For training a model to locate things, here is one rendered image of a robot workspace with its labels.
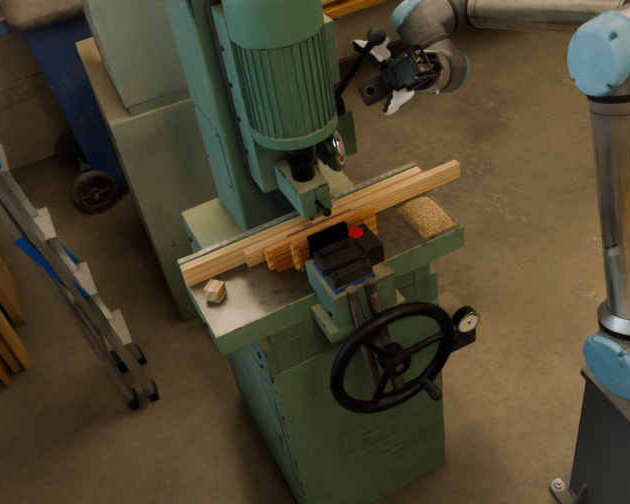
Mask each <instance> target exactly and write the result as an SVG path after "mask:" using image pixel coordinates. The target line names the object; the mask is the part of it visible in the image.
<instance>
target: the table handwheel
mask: <svg viewBox="0 0 630 504"><path fill-rule="evenodd" d="M411 316H427V317H430V318H433V319H434V320H435V321H437V323H438V324H439V326H440V329H441V331H439V332H437V333H435V334H433V335H432V336H430V337H428V338H426V339H424V340H422V341H420V342H418V343H416V344H414V345H412V346H410V347H408V348H406V349H404V348H403V347H402V346H401V345H400V344H399V343H397V342H392V343H391V341H390V340H389V339H388V338H387V336H385V335H383V334H379V333H378V332H377V331H379V330H380V329H382V328H383V327H385V326H387V325H389V324H391V323H393V322H395V321H397V320H400V319H403V318H407V317H411ZM369 338H370V340H371V341H370V340H369ZM454 338H455V330H454V325H453V322H452V319H451V317H450V316H449V314H448V313H447V312H446V311H445V310H444V309H443V308H441V307H439V306H437V305H435V304H433V303H429V302H408V303H403V304H399V305H396V306H393V307H391V308H388V309H386V310H384V311H382V312H380V313H378V314H377V315H375V316H374V317H372V318H370V319H369V320H368V321H366V322H365V323H364V324H363V325H361V326H360V327H359V328H358V329H357V330H356V331H355V332H354V333H353V334H352V335H351V336H350V337H349V338H348V339H347V341H346V342H345V343H344V345H343V346H342V347H341V349H340V351H339V352H338V354H337V356H336V358H335V360H334V362H333V365H332V368H331V373H330V389H331V392H332V395H333V397H334V399H335V400H336V402H337V403H338V404H339V405H340V406H341V407H343V408H344V409H346V410H348V411H351V412H354V413H360V414H371V413H378V412H382V411H386V410H389V409H391V408H394V407H396V406H398V405H400V404H402V403H404V402H406V401H408V400H409V399H411V398H412V397H414V396H415V395H417V394H418V393H419V392H421V391H422V390H423V389H424V386H423V384H422V383H421V380H422V379H423V378H424V377H427V378H428V379H429V380H430V381H431V382H432V381H433V379H434V378H435V377H436V376H437V375H438V374H439V372H440V371H441V370H442V368H443V367H444V365H445V364H446V362H447V360H448V358H449V356H450V354H451V351H452V348H453V344H454ZM439 340H441V341H440V345H439V347H438V350H437V352H436V354H435V356H434V358H433V359H432V361H431V362H430V364H429V365H428V366H427V367H426V369H425V370H424V371H423V372H422V373H421V374H420V375H419V376H418V377H417V378H416V379H415V380H413V381H412V382H411V383H410V384H408V385H407V386H405V387H404V388H402V389H401V390H399V391H397V392H395V393H393V394H391V395H388V396H386V397H383V398H381V396H382V394H383V392H384V389H385V387H386V385H387V383H388V381H389V379H390V377H397V376H400V375H402V374H403V373H405V372H406V371H407V370H408V368H409V366H410V364H411V357H410V356H411V355H413V354H415V353H416V352H418V351H420V350H422V349H424V348H425V347H427V346H429V345H431V344H433V343H435V342H437V341H439ZM361 345H363V346H364V347H366V348H368V349H370V350H371V351H373V352H374V353H376V354H377V357H376V360H377V362H378V364H379V365H380V366H381V368H382V369H383V370H384V372H383V374H382V377H381V379H380V382H379V384H378V386H377V389H376V391H375V393H374V395H373V397H372V399H371V400H358V399H355V398H352V397H351V396H350V395H348V394H347V392H346V390H345V388H344V375H345V372H346V369H347V366H348V364H349V362H350V360H351V358H352V357H353V355H354V354H355V353H356V351H357V350H358V349H359V348H360V347H361Z"/></svg>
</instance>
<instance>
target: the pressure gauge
mask: <svg viewBox="0 0 630 504"><path fill-rule="evenodd" d="M473 315H474V316H473ZM472 317H473V318H472ZM471 319H472V320H471ZM470 321H471V322H470ZM479 321H480V314H479V313H478V312H476V311H475V309H474V308H473V307H472V306H463V307H461V308H460V309H458V310H457V311H456V312H455V314H454V315H453V318H452V322H453V325H454V326H455V327H456V328H457V329H458V331H459V332H460V333H467V332H470V331H471V330H473V329H474V328H475V327H476V326H477V325H478V323H479ZM468 322H470V324H468Z"/></svg>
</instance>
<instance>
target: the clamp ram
mask: <svg viewBox="0 0 630 504"><path fill-rule="evenodd" d="M348 237H349V235H348V228H347V224H346V222H345V221H342V222H339V223H337V224H335V225H332V226H330V227H328V228H325V229H323V230H321V231H318V232H316V233H314V234H311V235H309V236H307V242H308V247H309V252H310V257H311V259H313V258H314V257H313V252H316V251H318V250H320V249H322V248H325V247H327V246H329V245H332V244H334V243H336V242H339V241H341V240H343V239H345V238H348Z"/></svg>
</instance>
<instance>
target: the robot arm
mask: <svg viewBox="0 0 630 504"><path fill-rule="evenodd" d="M391 21H392V23H393V25H394V27H395V31H396V32H397V33H398V34H399V36H400V38H401V40H402V41H403V43H404V45H405V47H403V48H402V49H400V51H406V52H404V53H403V54H401V55H399V56H398V57H396V58H395V59H391V58H390V59H389V57H390V51H389V50H388V49H387V48H386V46H387V44H388V42H389V41H390V39H389V37H388V36H387V35H386V40H385V42H384V43H383V44H381V45H379V46H374V47H373V49H372V50H371V52H370V53H369V55H368V56H367V59H368V60H369V61H370V63H371V64H373V65H374V66H376V65H377V64H380V66H379V70H380V73H381V75H379V76H376V77H374V78H372V79H370V80H368V81H366V82H364V83H362V84H360V85H359V93H360V95H361V97H362V99H363V101H364V103H365V104H366V105H367V106H371V105H373V104H375V103H377V102H379V101H381V100H383V99H385V98H387V103H385V107H384V109H382V111H383V113H384V114H385V115H391V114H393V113H394V112H396V111H397V110H399V108H401V107H402V106H404V105H405V104H406V102H407V101H408V100H409V99H411V98H412V97H413V95H414V92H415V93H417V94H431V93H435V94H439V93H451V92H453V91H456V90H458V89H460V88H461V87H463V86H464V84H465V83H466V82H467V80H468V78H469V75H470V64H469V61H468V59H467V57H466V56H465V55H464V54H463V53H462V52H460V51H458V50H456V49H455V48H454V46H453V44H452V42H451V41H450V39H449V37H448V35H450V34H453V33H455V32H457V31H460V30H462V29H465V28H468V27H472V28H495V29H506V30H517V31H528V32H539V33H550V34H561V35H572V36H573V37H572V39H571V41H570V44H569V47H568V53H567V64H568V70H569V73H570V76H571V78H572V79H575V80H576V82H575V85H576V86H577V88H578V89H579V90H581V91H582V92H583V93H585V94H586V96H587V99H588V101H589V110H590V121H591V132H592V143H593V154H594V165H595V175H596V186H597V197H598V208H599V219H600V229H601V240H602V251H603V262H604V273H605V283H606V294H607V298H606V299H605V300H604V301H602V303H601V304H600V305H599V307H598V312H597V315H598V324H599V330H598V332H596V333H595V334H592V335H590V336H589V337H588V339H586V340H585V342H584V344H583V355H584V356H585V357H584V359H585V362H586V364H587V366H588V368H589V369H590V371H591V372H592V374H593V375H594V377H595V378H596V379H597V380H598V381H599V382H600V383H601V384H602V385H603V386H604V387H605V388H606V389H607V390H608V391H610V392H611V393H612V394H614V395H616V396H617V397H619V398H622V399H624V400H628V401H630V0H405V1H404V2H402V3H401V4H400V5H399V6H398V7H397V8H396V9H395V10H394V12H393V14H392V16H391ZM407 90H409V91H411V92H407Z"/></svg>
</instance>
